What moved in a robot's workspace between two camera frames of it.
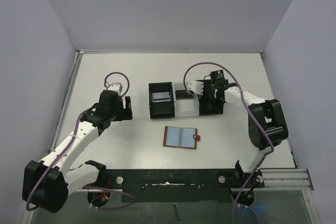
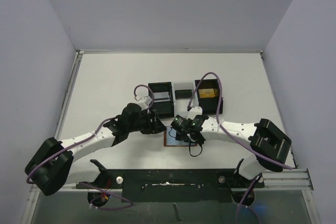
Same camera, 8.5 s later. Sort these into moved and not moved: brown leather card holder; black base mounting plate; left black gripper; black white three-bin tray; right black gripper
Moved: left black gripper; right black gripper
Not moved: black base mounting plate; brown leather card holder; black white three-bin tray
